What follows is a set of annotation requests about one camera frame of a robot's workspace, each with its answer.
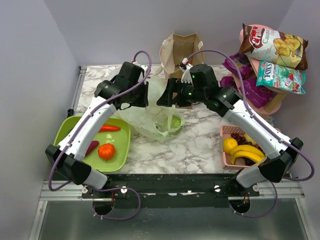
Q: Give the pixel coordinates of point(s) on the purple snack bag top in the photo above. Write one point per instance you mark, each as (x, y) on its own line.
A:
(243, 64)

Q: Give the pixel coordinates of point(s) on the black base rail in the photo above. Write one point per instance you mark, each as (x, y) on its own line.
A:
(155, 191)

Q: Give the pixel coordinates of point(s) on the light green plastic grocery bag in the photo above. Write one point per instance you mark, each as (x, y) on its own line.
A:
(150, 121)

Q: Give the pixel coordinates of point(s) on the orange toy pumpkin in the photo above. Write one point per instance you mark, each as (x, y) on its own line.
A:
(106, 151)

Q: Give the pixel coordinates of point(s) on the pink plastic basket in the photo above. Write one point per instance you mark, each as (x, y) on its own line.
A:
(242, 162)

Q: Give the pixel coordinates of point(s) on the purple snack bag right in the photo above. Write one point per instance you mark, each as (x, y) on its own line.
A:
(260, 96)

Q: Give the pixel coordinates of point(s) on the purple snack bag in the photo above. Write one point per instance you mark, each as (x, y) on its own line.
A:
(260, 96)
(243, 64)
(228, 81)

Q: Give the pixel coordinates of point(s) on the purple snack bag left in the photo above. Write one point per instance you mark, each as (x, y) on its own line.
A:
(228, 81)

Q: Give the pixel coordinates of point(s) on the brown paper bag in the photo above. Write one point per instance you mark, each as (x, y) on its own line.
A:
(174, 49)

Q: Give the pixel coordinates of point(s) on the lime green tray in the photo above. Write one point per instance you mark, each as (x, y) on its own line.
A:
(119, 139)

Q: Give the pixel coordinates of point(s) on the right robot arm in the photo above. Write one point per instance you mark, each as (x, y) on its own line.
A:
(199, 85)

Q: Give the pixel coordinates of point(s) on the red toy carrot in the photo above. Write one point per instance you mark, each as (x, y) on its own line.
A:
(109, 128)

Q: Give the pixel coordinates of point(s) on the teal Fox's candy bag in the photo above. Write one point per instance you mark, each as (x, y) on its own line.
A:
(281, 77)

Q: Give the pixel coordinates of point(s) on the yellow toy lemon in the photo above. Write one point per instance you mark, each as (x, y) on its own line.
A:
(228, 144)

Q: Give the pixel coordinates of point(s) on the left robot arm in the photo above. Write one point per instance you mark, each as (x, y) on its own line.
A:
(129, 86)

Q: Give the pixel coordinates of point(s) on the green toy cabbage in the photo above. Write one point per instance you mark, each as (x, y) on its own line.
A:
(175, 125)

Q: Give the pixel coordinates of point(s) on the dark red toy grapes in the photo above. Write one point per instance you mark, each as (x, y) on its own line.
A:
(241, 140)

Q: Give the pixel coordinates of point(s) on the purple toy eggplant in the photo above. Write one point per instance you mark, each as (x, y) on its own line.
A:
(91, 147)

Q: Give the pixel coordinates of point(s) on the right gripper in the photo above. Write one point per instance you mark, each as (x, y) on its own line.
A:
(173, 85)

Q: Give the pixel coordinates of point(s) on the brown cassava chips bag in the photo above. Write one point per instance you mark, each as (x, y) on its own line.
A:
(274, 46)

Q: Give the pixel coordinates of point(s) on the yellow toy bananas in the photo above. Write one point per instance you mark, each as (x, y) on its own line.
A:
(246, 151)

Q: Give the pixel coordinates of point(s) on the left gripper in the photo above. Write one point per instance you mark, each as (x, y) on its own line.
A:
(143, 102)

